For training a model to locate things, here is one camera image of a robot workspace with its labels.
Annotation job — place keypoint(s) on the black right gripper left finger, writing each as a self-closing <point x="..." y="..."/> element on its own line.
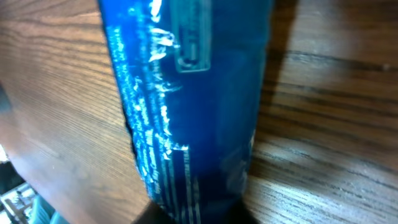
<point x="153" y="214"/>

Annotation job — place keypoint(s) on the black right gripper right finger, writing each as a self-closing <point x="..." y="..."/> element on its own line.
<point x="239" y="214"/>

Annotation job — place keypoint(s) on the blue cookie packet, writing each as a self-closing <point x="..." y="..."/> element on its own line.
<point x="189" y="75"/>

